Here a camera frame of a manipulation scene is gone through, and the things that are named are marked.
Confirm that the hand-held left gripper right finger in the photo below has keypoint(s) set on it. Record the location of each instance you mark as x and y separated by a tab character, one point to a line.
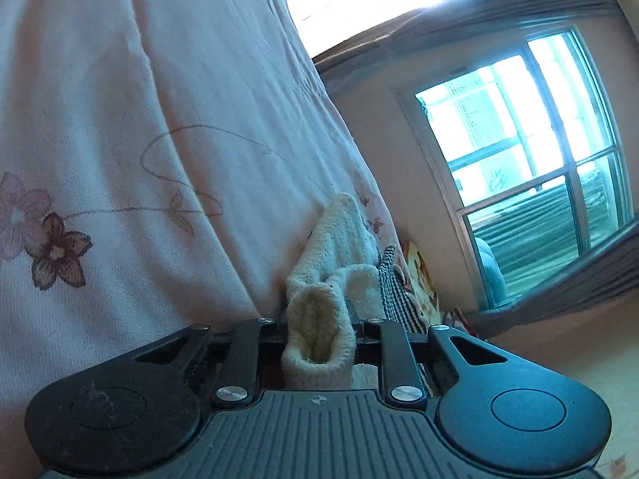
394	354

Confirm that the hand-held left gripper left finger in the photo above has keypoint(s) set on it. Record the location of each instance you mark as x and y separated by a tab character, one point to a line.
244	354

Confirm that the cream knit sweater striped hem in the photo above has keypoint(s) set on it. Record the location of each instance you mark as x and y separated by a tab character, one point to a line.
324	319

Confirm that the yellow printed folded blanket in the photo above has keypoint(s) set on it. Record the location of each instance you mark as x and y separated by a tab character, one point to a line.
422	279

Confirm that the teal quilt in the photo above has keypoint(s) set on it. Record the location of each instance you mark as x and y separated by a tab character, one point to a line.
491	272

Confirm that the grey curtain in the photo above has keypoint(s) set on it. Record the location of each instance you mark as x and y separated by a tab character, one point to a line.
574	279
449	15

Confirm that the pink floral bed sheet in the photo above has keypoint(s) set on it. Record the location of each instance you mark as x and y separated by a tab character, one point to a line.
150	134

